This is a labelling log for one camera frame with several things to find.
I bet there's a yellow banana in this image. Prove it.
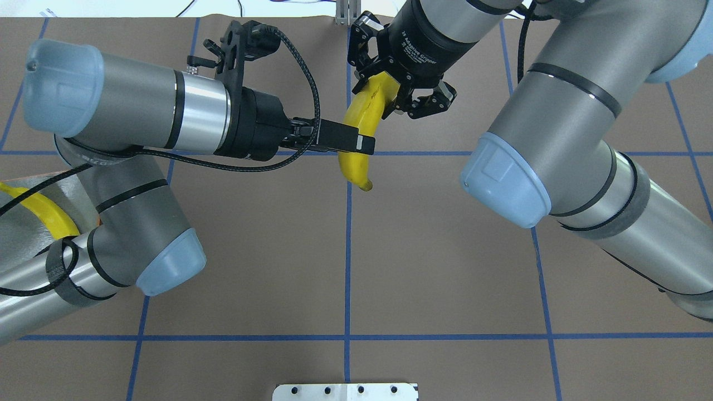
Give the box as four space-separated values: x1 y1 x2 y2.
337 72 400 192
20 193 80 239

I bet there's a grey square plate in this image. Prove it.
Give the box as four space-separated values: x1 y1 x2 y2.
1 176 100 268

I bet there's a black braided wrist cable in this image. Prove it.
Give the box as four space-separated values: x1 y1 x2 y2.
0 28 322 297

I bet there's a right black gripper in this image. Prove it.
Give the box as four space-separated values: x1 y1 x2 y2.
347 1 471 120

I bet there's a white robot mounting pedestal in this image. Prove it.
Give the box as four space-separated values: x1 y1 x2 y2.
271 383 419 400

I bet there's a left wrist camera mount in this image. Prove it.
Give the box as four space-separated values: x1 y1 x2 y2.
187 20 282 95

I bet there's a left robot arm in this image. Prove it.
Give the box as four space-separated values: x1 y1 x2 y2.
2 36 375 344

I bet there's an aluminium frame post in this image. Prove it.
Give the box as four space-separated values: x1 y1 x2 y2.
334 0 362 26

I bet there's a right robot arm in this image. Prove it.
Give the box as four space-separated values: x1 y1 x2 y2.
347 1 711 321

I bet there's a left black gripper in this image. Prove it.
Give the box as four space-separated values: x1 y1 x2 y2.
214 88 376 162

